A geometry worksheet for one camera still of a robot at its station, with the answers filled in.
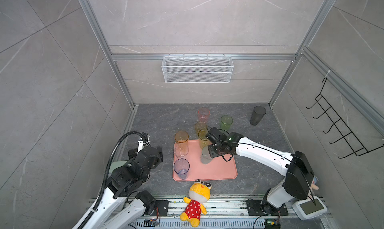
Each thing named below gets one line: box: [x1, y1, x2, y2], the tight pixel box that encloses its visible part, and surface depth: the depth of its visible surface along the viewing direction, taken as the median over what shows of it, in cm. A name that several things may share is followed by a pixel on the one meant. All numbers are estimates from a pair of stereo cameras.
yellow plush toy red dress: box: [180, 179, 212, 228], surface depth 72 cm
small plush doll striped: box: [311, 175, 319, 190], surface depth 77 cm
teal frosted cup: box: [200, 145, 213, 165], surface depth 79 cm
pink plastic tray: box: [173, 139, 238, 182], surface depth 88 cm
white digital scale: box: [292, 196, 328, 221], surface depth 72 cm
